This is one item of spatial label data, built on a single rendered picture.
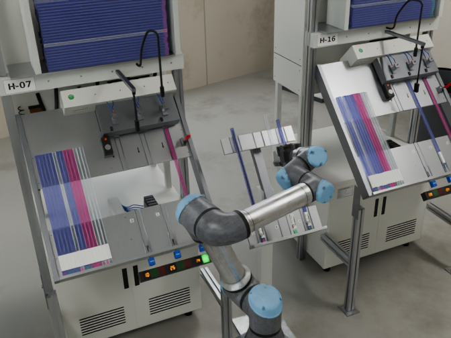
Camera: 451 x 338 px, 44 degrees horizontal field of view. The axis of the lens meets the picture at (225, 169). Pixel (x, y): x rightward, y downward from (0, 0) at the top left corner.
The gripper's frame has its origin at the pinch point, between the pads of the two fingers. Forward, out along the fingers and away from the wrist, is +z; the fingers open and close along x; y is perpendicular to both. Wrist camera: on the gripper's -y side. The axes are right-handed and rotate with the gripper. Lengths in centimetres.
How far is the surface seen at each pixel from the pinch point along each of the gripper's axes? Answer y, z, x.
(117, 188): -2, 88, 54
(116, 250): -22, 17, 69
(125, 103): 37, 32, 51
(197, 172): 1.6, 25.4, 26.9
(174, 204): -9.7, 21.7, 40.9
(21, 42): 69, 39, 87
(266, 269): -51, 35, 0
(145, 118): 29, 29, 44
